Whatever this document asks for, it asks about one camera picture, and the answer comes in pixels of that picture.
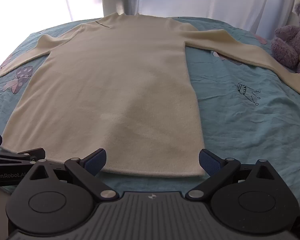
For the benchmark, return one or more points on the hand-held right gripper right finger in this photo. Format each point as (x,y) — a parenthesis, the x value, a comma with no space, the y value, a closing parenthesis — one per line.
(210,163)

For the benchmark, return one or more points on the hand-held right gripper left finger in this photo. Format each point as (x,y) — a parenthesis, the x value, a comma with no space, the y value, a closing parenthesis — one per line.
(95,162)

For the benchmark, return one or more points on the cream knit sweater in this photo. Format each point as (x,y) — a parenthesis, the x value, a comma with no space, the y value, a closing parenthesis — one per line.
(110,92)

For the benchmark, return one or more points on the teal printed bed sheet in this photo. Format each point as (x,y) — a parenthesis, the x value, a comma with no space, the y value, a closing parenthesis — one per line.
(240,130)

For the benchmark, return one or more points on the purple teddy bear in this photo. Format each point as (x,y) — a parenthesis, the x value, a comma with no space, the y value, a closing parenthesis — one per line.
(290,40)

